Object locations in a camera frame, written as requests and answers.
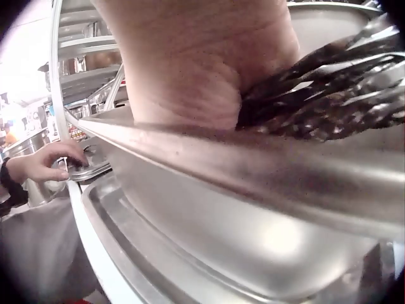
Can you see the person's right hand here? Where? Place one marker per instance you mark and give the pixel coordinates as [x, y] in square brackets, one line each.
[190, 63]

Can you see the person's left hand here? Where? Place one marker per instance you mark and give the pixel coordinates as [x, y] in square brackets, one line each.
[38, 161]

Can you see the person's left fingers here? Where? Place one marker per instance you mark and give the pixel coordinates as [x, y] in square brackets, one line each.
[76, 155]

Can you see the person's left thumb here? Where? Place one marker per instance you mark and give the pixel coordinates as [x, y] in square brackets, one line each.
[55, 174]

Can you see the steel compartment plate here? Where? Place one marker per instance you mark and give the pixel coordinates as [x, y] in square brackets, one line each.
[91, 164]

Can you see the large steel pot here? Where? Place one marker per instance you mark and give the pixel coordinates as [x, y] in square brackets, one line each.
[28, 147]

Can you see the black wrist band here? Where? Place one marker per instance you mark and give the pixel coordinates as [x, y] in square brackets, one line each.
[8, 175]

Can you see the person's body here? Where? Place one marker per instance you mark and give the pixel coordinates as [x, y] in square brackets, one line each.
[38, 253]

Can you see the full shop shelf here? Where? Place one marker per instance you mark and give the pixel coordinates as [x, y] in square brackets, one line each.
[85, 57]

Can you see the shallow steel tray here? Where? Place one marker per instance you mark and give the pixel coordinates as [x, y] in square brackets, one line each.
[133, 247]

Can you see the deep steel tray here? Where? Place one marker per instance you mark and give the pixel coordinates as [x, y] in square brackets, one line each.
[240, 196]

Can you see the steel basin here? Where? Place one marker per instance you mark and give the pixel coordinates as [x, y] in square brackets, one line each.
[329, 28]

